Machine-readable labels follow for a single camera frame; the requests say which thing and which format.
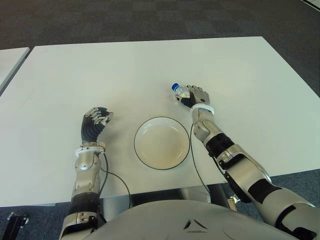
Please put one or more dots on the black stand foot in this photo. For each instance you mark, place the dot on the black stand foot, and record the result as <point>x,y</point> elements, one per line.
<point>15,222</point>

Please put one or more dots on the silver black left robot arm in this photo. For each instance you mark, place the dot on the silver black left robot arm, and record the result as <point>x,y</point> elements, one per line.
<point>86,175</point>

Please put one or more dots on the black table leg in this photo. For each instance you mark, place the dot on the black table leg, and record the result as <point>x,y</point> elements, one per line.
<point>220,196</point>

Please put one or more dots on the clear water bottle blue cap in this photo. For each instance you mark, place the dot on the clear water bottle blue cap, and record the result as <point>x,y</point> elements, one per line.
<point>182,92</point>

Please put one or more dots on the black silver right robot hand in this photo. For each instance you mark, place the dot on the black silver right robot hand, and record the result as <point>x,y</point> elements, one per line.
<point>201,96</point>

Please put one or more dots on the white plate black rim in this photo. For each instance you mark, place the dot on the white plate black rim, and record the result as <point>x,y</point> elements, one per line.
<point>162,143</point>

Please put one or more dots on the white neighbouring table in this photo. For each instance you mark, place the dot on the white neighbouring table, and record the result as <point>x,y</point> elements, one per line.
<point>11,62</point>

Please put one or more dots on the white board on floor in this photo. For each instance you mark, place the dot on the white board on floor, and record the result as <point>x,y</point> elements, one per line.
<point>312,1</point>

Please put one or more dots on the grey robot torso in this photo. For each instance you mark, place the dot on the grey robot torso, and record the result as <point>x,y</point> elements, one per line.
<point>175,222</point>

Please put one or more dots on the metal floor bracket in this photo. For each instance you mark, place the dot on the metal floor bracket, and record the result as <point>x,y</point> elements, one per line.
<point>234,202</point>

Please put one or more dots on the silver robot waist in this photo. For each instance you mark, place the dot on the silver robot waist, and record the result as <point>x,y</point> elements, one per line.
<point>192,193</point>

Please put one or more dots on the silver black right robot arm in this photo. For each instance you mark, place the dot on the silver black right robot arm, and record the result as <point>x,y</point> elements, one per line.
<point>250,172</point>

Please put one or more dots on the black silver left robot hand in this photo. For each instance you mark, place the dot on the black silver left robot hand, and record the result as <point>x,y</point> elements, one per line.
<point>90,131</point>

